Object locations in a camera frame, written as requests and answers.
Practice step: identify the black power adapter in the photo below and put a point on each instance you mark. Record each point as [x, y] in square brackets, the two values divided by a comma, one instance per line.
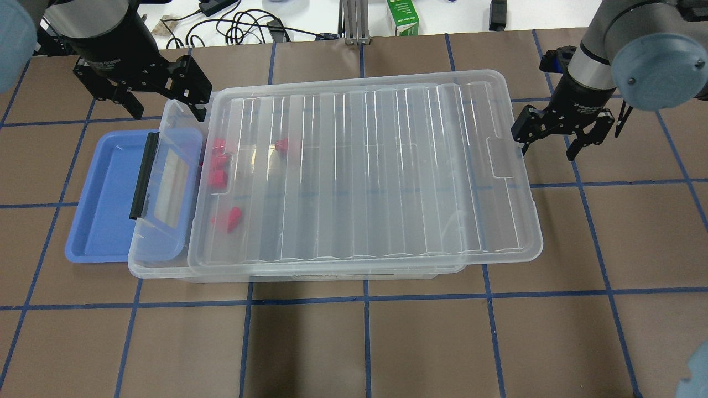
[212, 7]

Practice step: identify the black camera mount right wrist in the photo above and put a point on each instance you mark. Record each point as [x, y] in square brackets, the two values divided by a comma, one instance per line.
[557, 61]

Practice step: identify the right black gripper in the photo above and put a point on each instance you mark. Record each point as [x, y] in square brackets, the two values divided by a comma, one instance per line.
[573, 103]

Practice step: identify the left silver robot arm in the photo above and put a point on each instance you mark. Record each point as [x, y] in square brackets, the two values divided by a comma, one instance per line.
[70, 19]

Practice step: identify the red block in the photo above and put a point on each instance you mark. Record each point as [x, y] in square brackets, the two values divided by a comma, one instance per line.
[288, 147]
[217, 148]
[226, 220]
[217, 172]

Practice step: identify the green milk carton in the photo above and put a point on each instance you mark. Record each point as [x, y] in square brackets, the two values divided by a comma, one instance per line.
[403, 18]

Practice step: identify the blue plastic tray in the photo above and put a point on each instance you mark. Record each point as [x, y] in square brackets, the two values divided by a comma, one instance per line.
[102, 231]

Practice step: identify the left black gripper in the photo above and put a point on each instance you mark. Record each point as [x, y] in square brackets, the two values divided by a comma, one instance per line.
[117, 51]

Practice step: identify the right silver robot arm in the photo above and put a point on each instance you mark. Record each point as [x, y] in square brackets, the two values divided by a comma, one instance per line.
[635, 55]

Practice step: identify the aluminium frame post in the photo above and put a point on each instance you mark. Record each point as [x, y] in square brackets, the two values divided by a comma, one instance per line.
[353, 24]

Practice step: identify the clear plastic box lid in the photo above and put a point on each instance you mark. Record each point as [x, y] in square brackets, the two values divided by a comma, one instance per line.
[473, 109]

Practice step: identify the black rubber strip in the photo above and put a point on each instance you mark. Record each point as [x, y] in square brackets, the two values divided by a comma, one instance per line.
[139, 198]

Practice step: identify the clear plastic storage box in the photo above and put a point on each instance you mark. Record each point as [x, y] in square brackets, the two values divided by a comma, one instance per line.
[279, 184]

